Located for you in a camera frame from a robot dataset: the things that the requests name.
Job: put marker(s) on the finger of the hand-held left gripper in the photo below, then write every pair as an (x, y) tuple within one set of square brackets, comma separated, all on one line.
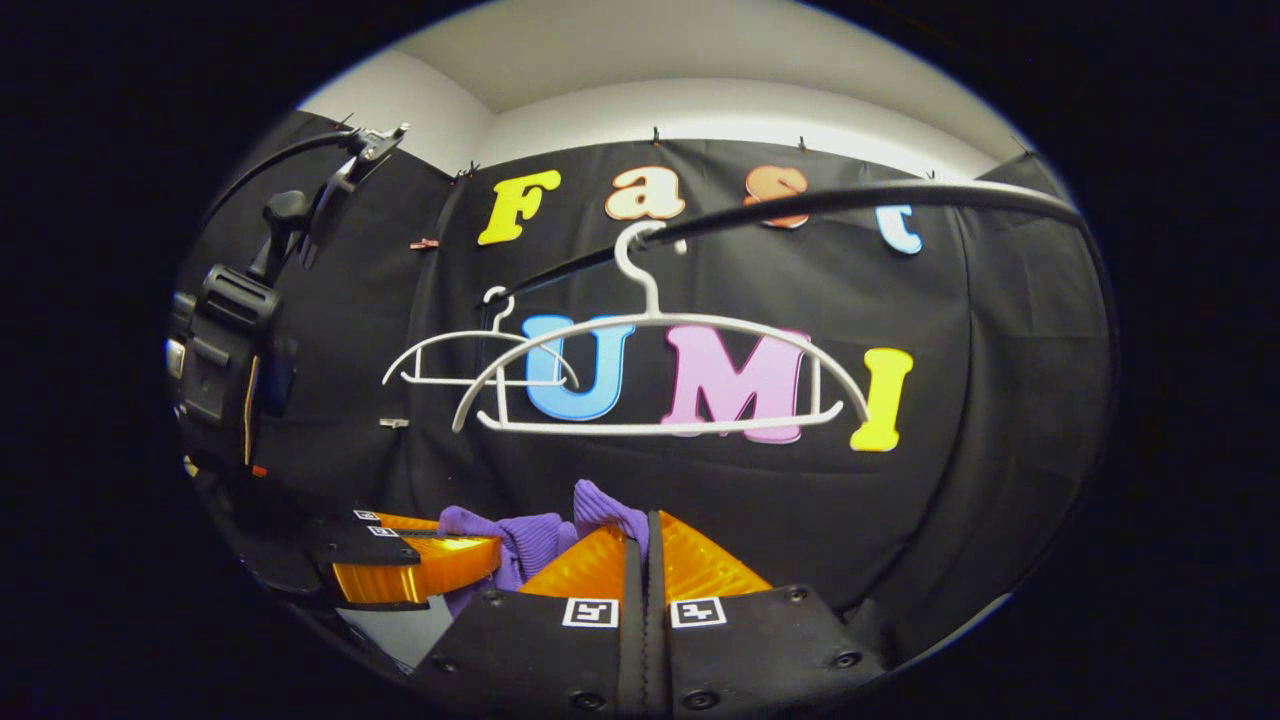
[(400, 522), (420, 570)]

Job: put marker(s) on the white plastic hanger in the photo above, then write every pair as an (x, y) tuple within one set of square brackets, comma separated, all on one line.
[(652, 295), (450, 381)]

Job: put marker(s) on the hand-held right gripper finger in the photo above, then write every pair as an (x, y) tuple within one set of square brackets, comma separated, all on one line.
[(633, 640), (657, 640)]

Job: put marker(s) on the black clothes rack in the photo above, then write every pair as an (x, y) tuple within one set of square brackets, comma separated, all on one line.
[(900, 193)]

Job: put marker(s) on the purple ribbed garment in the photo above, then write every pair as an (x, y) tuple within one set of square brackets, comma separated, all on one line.
[(530, 545)]

